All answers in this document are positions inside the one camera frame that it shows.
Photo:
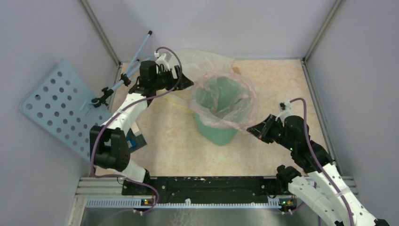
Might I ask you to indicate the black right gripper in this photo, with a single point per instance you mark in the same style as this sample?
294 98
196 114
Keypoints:
261 130

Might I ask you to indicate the light blue tripod stand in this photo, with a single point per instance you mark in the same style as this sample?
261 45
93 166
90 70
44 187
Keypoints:
124 77

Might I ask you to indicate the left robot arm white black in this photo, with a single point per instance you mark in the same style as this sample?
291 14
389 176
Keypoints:
112 143

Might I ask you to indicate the wooden rectangular block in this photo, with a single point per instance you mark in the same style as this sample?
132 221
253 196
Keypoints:
236 70

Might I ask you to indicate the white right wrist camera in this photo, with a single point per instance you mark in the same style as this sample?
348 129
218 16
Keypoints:
284 111

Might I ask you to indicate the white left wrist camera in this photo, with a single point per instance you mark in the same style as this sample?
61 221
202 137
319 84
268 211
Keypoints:
162 60

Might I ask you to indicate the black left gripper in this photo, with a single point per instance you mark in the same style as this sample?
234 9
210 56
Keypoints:
172 79

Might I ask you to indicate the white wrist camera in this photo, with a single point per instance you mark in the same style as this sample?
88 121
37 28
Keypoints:
162 60
284 111

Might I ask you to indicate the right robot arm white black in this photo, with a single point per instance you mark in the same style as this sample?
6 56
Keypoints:
337 205

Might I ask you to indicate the green plastic trash bin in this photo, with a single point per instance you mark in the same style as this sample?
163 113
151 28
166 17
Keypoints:
217 136

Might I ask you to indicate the light blue perforated board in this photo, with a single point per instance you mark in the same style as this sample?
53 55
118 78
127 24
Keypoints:
61 105

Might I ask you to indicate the pink translucent trash bag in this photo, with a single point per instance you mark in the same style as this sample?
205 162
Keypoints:
224 100

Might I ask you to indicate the white toothed cable rail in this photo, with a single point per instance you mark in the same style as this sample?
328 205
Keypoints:
137 203

